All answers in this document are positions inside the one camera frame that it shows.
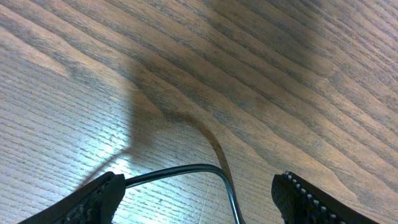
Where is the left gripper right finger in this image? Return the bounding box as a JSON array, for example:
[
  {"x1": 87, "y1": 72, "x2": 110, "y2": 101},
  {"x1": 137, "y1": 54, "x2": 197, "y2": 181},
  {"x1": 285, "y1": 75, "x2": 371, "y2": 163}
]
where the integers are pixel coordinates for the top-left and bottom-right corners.
[{"x1": 271, "y1": 171, "x2": 377, "y2": 224}]

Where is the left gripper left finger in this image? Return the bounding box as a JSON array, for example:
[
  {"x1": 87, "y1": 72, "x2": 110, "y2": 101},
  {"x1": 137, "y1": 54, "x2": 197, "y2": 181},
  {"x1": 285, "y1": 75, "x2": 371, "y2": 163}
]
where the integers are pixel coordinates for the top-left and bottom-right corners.
[{"x1": 21, "y1": 172, "x2": 126, "y2": 224}]

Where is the black USB cable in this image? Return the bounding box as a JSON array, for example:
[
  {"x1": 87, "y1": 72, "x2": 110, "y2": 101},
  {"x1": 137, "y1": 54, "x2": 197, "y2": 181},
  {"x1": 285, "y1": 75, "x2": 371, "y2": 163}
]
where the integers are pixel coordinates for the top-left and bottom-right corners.
[{"x1": 124, "y1": 163, "x2": 246, "y2": 224}]

